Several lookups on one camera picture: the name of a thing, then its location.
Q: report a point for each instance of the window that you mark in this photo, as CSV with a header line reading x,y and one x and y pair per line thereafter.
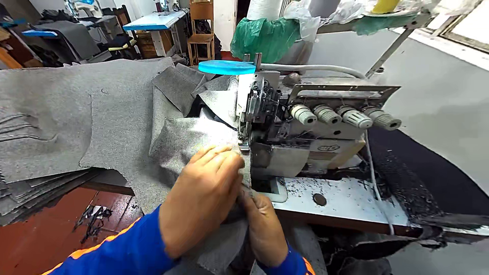
x,y
468,30

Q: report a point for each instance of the dark round metal cap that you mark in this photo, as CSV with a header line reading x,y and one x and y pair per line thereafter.
x,y
319,199

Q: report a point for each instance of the bright blue oval disc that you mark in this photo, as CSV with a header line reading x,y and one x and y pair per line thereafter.
x,y
227,67

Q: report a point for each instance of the person's left fingers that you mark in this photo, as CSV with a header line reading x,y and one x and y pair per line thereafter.
x,y
219,158

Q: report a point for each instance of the wooden drawer cabinet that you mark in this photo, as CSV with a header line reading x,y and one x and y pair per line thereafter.
x,y
147,44

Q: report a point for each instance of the wooden chair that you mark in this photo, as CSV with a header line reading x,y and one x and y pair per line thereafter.
x,y
201,32

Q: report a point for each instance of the green plastic wrap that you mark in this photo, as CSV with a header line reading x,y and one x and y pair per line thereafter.
x,y
382,25

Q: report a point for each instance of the pile of dark cloth remnants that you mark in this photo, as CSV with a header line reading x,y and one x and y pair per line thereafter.
x,y
374,254

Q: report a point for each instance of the clear plastic bag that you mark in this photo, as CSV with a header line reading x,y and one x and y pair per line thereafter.
x,y
305,25

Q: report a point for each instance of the person's left hand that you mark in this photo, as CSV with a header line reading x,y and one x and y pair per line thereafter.
x,y
198,202

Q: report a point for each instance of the white flexible tube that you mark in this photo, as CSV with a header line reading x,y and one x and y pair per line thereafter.
x,y
317,68

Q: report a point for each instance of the person's right forearm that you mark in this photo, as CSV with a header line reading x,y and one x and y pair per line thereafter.
x,y
284,265

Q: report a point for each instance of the overlock sewing machine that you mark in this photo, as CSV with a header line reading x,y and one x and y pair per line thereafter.
x,y
328,152

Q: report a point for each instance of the metal thread stand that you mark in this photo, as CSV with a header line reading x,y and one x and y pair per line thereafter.
x,y
389,51

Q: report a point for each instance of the large grey fabric panels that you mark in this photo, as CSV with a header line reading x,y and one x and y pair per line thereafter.
x,y
122,114

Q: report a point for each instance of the yellow thread cone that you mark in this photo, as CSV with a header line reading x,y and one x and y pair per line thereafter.
x,y
386,5

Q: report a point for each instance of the clear crumpled plastic wrap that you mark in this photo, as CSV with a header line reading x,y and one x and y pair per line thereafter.
x,y
351,13

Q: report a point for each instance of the person's left forearm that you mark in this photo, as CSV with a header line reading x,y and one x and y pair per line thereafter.
x,y
126,248

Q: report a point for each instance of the stack of grey fabric pieces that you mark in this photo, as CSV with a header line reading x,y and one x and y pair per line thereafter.
x,y
30,194

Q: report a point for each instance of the person's right thumb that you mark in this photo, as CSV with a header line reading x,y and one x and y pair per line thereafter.
x,y
249,201

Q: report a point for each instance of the grey woven fabric piece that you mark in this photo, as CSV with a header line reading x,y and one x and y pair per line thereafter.
x,y
191,141

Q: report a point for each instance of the dark navy fabric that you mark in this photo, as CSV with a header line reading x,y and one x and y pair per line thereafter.
x,y
439,172

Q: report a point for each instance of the white thread cone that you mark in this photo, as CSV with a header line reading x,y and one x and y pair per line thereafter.
x,y
263,9

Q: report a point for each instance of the pile of black fabric scraps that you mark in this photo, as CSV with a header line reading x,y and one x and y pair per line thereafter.
x,y
93,223

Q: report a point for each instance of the black mesh fabric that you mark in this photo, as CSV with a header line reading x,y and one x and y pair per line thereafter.
x,y
412,193

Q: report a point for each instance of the person's right hand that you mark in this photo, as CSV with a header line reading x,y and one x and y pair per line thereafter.
x,y
267,233

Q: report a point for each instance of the sewing table with grey cloth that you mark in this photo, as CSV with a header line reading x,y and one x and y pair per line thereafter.
x,y
72,38

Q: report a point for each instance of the green plastic bag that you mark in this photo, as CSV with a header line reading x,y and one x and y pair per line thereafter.
x,y
263,40

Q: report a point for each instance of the blue edged sewing table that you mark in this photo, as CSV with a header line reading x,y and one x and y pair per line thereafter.
x,y
156,21

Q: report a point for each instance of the white sewing machine table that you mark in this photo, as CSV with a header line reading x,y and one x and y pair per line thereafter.
x,y
344,196

